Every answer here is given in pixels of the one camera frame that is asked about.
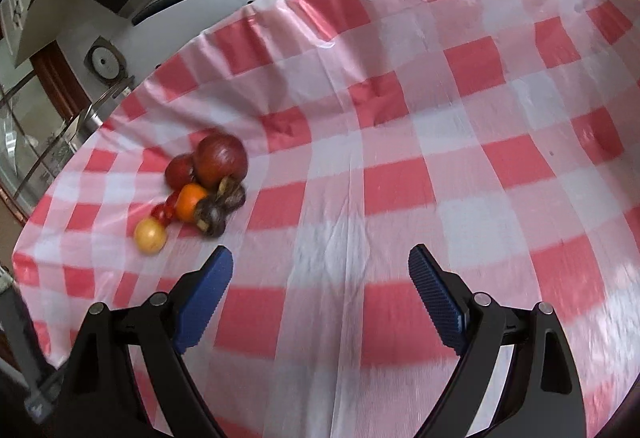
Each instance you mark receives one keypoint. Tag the red white checked tablecloth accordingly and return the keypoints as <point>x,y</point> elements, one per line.
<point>400,167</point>

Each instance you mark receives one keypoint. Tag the dark red pomegranate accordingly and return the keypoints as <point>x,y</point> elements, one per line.
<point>220,160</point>

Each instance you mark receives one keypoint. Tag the small tangerine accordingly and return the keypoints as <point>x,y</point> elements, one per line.
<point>190,203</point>

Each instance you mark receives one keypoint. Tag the grey blurred post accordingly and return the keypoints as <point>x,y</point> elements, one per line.
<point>22,343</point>

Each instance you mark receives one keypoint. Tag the glass cabinet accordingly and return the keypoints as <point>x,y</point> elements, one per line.
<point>25,147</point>

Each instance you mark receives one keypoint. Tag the wooden door frame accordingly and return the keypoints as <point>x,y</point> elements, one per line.
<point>57,75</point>

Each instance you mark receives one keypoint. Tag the dark brown wrinkled fruit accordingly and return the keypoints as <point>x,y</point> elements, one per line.
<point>232,195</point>
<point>212,219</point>

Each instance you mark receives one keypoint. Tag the round red fruit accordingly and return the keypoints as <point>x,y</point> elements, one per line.
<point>178,170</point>

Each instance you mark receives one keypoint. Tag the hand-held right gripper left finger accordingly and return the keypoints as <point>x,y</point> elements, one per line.
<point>202,298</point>

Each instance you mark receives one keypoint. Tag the steel rack bar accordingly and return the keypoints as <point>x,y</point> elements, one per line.
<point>102,105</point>

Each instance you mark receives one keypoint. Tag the round yellow fruit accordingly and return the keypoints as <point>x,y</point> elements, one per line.
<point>150,234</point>

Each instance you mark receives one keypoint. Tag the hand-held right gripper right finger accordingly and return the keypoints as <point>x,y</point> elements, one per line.
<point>440,303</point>

